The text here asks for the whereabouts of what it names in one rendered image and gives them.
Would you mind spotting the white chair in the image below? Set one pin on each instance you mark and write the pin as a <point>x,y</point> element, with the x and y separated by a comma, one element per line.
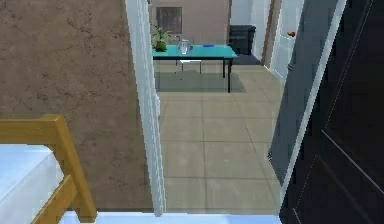
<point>190,62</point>

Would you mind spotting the turquoise table with black legs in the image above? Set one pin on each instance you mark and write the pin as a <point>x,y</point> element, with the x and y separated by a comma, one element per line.
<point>200,52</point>

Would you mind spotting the clear glass jug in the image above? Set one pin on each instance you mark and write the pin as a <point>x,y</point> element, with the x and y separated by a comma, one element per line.
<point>183,46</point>

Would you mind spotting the small blue flat object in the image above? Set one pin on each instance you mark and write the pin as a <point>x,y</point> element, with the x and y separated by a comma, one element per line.
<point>208,46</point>

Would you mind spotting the green house plant in pot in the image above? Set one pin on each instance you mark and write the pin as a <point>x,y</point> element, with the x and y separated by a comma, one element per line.
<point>160,40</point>

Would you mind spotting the white room door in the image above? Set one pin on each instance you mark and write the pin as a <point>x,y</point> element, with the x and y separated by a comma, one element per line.
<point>283,43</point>

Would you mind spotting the black room door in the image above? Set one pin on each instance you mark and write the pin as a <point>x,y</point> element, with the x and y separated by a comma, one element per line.
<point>346,133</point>

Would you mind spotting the wooden bed with white mattress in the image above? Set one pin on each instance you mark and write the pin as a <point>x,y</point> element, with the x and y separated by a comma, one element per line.
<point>20,173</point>

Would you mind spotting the dark framed wall picture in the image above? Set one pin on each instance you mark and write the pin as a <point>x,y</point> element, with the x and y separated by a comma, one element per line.
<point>169,19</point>

